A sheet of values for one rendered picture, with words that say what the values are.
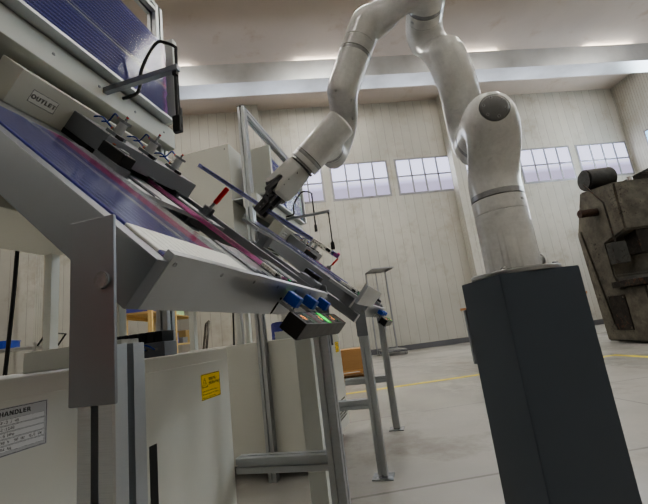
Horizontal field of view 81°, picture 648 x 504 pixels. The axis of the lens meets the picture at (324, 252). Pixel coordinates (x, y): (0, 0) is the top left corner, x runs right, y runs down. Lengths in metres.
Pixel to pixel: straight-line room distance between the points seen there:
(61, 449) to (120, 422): 0.37
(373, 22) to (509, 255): 0.71
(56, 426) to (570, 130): 12.42
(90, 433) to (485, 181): 0.86
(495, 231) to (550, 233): 10.13
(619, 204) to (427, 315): 4.64
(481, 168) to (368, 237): 8.23
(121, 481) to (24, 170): 0.37
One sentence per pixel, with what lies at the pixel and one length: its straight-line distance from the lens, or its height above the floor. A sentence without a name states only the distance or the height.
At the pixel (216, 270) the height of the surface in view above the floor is 0.72.
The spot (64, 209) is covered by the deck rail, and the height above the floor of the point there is 0.80.
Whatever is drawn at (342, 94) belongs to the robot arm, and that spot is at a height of 1.24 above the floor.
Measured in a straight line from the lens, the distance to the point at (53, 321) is 1.55.
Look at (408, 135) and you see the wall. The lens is 10.44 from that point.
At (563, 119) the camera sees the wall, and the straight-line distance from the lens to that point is 12.64.
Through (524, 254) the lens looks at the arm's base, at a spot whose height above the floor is 0.74.
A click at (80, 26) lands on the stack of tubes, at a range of 1.27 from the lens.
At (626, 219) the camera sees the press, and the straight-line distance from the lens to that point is 6.20.
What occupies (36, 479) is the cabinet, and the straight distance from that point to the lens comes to 0.75.
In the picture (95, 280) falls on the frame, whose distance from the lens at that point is 0.40.
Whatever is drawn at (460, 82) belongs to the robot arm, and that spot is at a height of 1.19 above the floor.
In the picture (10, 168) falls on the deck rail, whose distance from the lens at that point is 0.61.
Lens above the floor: 0.63
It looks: 12 degrees up
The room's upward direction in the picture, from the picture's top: 7 degrees counter-clockwise
